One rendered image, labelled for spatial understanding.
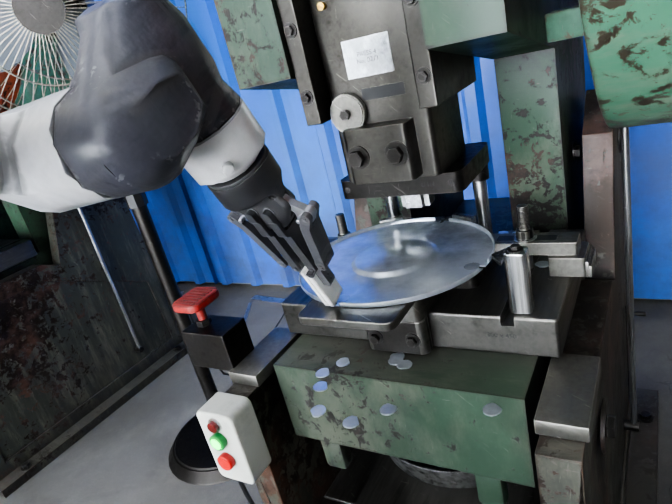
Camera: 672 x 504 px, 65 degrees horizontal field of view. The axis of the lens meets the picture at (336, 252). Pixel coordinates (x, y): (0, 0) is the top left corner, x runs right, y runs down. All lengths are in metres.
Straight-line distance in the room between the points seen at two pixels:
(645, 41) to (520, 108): 0.52
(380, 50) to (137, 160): 0.42
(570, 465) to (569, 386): 0.10
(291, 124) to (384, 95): 1.60
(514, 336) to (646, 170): 1.29
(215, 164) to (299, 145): 1.84
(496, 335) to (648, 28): 0.45
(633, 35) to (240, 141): 0.33
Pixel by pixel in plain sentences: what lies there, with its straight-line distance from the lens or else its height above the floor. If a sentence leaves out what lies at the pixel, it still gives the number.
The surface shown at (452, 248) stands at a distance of 0.79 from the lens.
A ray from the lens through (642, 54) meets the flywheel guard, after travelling 0.49.
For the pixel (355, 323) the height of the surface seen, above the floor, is 0.78.
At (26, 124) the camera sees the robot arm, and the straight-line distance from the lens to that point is 0.51.
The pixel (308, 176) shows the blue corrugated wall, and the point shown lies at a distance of 2.37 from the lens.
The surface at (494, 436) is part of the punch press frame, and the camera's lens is 0.77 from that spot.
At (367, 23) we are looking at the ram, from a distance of 0.76.
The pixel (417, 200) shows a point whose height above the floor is 0.83.
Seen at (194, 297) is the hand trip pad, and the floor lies 0.76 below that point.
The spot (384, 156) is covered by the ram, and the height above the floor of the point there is 0.93.
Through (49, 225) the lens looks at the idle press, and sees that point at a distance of 2.17.
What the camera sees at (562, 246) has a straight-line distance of 0.84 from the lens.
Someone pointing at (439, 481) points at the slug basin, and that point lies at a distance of 1.00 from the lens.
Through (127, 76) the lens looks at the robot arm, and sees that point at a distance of 0.45.
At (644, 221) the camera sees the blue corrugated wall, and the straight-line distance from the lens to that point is 2.05.
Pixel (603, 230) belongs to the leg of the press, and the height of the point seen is 0.67.
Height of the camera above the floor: 1.10
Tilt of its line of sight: 21 degrees down
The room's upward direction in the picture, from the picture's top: 14 degrees counter-clockwise
